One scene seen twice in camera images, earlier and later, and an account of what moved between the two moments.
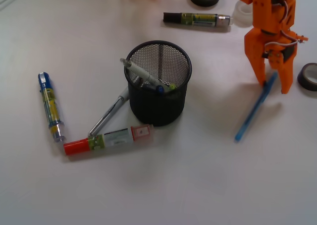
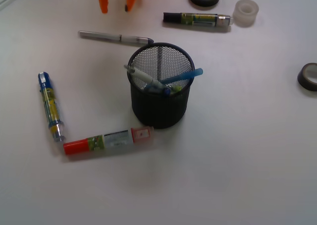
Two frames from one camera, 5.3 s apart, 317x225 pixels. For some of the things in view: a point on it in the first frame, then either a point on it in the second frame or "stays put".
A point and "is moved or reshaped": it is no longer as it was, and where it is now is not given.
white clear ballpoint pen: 144,73 is moved or reshaped
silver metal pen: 126,95 -> 112,37
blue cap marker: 51,105 stays put
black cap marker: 197,19 stays put
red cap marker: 141,133 stays put
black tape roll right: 303,80 stays put
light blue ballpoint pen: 267,87 -> 190,74
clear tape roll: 243,15 stays put
